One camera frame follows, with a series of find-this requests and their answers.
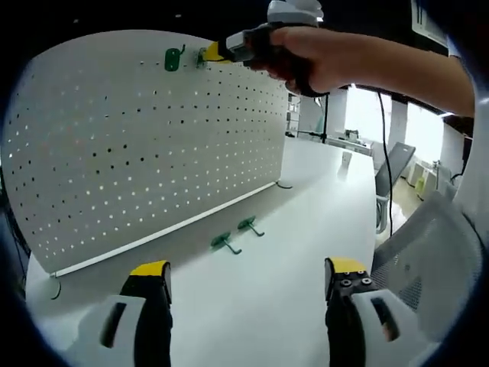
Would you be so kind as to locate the black tripod stand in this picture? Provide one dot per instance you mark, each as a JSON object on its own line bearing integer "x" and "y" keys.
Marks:
{"x": 325, "y": 122}

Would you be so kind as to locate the white ceiling air conditioner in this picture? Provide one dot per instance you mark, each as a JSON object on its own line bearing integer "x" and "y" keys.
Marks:
{"x": 428, "y": 21}

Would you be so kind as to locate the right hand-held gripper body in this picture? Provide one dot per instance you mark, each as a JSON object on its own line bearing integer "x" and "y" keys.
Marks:
{"x": 294, "y": 13}

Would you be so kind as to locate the white perforated mounting plate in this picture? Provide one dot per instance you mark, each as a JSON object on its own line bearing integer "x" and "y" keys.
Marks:
{"x": 153, "y": 153}

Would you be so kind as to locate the white low cabinet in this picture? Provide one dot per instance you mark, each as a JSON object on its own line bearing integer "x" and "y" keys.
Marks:
{"x": 414, "y": 174}

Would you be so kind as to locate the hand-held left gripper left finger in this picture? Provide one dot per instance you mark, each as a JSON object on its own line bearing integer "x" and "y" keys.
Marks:
{"x": 122, "y": 332}

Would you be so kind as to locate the green hook assembly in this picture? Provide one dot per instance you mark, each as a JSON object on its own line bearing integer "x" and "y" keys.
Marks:
{"x": 246, "y": 223}
{"x": 221, "y": 240}
{"x": 200, "y": 59}
{"x": 171, "y": 60}

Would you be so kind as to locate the grey mesh office chair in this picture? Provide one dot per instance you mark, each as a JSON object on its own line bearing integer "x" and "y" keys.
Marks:
{"x": 431, "y": 244}

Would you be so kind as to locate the small white box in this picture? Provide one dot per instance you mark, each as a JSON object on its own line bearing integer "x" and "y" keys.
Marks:
{"x": 345, "y": 158}

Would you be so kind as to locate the person's right hand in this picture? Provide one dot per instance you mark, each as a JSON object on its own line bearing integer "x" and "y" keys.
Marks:
{"x": 305, "y": 49}

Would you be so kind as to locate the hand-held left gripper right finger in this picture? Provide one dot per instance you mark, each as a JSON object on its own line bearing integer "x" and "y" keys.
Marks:
{"x": 363, "y": 332}

